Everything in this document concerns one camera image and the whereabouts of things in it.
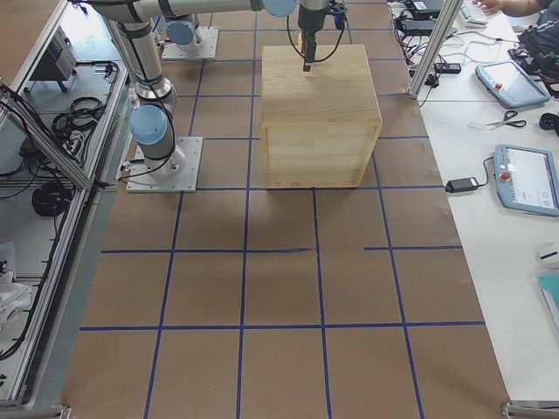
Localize aluminium frame rail left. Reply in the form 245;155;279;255
0;0;132;407

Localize black coiled cable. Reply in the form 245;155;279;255
31;181;67;218

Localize upper teach pendant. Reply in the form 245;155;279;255
475;60;551;109

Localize grey control box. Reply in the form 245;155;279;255
30;28;77;93

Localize aluminium frame post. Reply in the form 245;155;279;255
409;0;462;100

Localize teal notebook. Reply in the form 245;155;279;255
537;273;558;318

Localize black power brick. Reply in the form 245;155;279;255
433;62;462;74

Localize lower teach pendant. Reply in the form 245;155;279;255
493;144;558;217

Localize teach pendant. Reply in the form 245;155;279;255
475;60;551;109
493;144;558;217

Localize black power adapter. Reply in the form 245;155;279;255
445;177;480;194

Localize white keyboard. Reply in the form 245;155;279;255
458;0;489;29

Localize black handled scissors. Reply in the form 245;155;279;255
487;110;527;130

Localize wooden drawer cabinet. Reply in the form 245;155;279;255
261;45;383;189

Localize person hand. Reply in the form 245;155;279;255
476;0;507;15

